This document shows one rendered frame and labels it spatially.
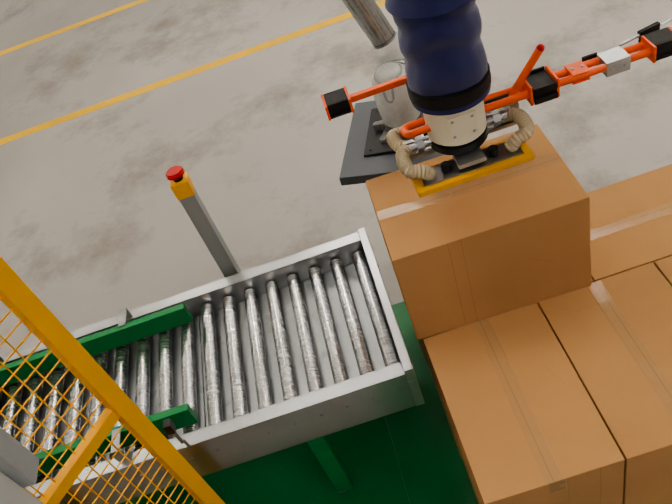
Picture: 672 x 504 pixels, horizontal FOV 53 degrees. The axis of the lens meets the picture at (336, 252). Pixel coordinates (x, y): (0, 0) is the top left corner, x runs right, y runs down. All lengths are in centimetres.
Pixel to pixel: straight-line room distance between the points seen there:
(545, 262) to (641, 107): 192
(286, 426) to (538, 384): 80
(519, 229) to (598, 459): 67
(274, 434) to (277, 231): 164
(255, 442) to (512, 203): 112
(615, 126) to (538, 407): 208
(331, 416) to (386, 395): 19
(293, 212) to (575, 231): 198
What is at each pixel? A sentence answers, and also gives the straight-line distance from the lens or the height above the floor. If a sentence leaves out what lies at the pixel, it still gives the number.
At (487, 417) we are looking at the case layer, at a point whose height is 54.
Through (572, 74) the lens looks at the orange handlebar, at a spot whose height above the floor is 125.
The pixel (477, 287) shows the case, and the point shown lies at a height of 71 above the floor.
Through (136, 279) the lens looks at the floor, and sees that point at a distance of 391.
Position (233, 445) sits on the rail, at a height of 52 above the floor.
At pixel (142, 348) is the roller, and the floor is 55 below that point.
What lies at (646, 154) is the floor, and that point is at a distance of 370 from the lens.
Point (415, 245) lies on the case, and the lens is 203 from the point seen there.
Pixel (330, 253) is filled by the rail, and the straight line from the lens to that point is 263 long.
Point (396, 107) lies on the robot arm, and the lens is 264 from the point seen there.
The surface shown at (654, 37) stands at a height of 125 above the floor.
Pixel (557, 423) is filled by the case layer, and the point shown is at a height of 54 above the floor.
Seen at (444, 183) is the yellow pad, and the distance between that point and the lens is 194.
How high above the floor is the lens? 238
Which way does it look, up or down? 43 degrees down
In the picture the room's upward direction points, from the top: 22 degrees counter-clockwise
